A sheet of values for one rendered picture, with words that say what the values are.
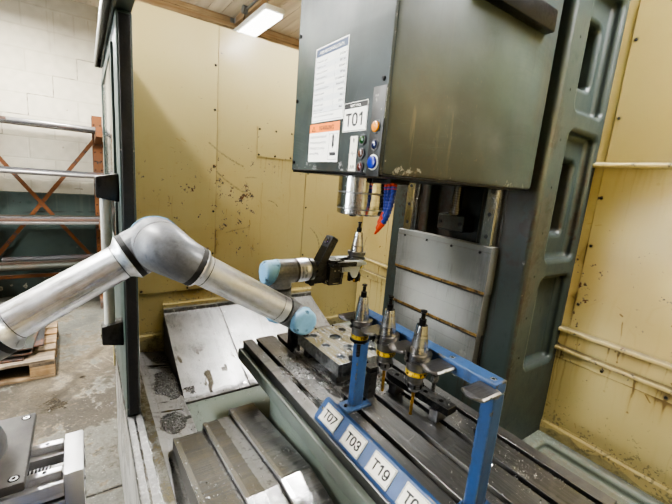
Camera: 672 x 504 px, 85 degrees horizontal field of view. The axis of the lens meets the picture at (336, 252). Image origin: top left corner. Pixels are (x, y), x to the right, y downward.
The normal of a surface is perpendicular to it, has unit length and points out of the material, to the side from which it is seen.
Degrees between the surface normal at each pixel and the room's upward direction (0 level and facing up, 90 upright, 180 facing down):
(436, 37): 90
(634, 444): 90
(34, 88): 90
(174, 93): 90
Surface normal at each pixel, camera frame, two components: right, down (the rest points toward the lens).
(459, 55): 0.56, 0.20
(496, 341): -0.83, 0.04
